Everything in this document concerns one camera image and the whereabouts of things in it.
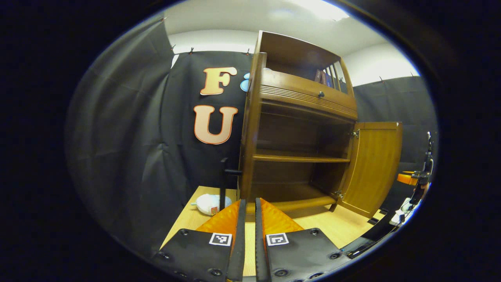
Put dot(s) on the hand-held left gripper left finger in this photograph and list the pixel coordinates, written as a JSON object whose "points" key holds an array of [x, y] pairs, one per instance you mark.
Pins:
{"points": [[195, 254]]}

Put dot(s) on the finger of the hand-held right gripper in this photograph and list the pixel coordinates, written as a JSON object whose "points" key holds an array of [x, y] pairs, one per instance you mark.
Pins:
{"points": [[408, 179]]}

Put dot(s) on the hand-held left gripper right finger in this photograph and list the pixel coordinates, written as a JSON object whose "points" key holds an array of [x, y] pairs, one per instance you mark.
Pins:
{"points": [[301, 252]]}

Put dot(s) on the wooden shoe cabinet door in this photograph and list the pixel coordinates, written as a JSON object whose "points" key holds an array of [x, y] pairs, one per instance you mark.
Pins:
{"points": [[252, 137], [372, 168]]}

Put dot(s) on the wooden double-door shoe cabinet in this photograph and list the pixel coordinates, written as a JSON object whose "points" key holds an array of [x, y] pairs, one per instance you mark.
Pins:
{"points": [[297, 133]]}

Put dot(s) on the small white device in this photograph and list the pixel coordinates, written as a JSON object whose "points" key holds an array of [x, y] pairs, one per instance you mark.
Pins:
{"points": [[400, 213]]}

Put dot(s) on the white plush item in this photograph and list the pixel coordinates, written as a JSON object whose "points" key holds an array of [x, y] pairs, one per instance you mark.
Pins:
{"points": [[209, 203]]}

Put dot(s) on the black backdrop cloth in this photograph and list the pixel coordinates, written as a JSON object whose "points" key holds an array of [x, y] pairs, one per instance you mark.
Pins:
{"points": [[129, 137]]}

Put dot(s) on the ribbed wooden drawer with knob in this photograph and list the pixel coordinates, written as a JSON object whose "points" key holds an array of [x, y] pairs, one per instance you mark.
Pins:
{"points": [[289, 92]]}

